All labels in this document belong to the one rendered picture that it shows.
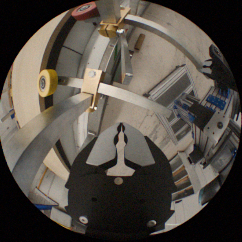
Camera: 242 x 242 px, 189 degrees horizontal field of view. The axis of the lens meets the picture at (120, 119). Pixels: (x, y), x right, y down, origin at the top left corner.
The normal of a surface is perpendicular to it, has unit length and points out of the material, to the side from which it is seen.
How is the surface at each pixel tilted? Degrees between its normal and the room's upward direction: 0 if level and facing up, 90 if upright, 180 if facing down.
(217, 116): 90
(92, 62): 0
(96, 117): 0
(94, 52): 0
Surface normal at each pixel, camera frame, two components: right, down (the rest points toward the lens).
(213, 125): -0.71, -0.63
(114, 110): -0.03, 0.48
